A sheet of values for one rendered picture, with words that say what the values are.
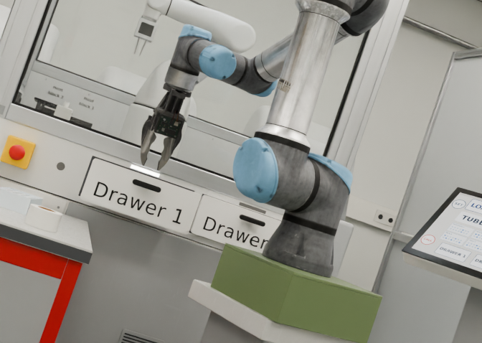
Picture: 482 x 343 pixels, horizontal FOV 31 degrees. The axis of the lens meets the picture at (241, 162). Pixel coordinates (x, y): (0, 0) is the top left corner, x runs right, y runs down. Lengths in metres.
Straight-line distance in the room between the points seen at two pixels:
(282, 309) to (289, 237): 0.19
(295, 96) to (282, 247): 0.31
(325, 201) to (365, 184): 4.27
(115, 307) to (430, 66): 4.20
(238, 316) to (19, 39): 1.03
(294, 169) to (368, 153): 4.34
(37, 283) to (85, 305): 0.62
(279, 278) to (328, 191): 0.22
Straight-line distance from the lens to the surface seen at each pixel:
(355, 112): 2.46
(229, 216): 2.36
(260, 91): 2.09
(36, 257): 1.76
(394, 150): 6.09
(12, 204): 2.00
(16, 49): 2.35
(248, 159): 1.69
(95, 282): 2.37
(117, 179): 2.19
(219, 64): 1.97
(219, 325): 1.81
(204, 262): 2.39
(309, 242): 1.75
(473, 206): 2.61
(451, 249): 2.48
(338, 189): 1.77
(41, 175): 2.34
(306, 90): 1.70
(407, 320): 4.27
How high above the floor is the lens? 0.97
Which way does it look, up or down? 2 degrees up
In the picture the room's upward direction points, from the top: 19 degrees clockwise
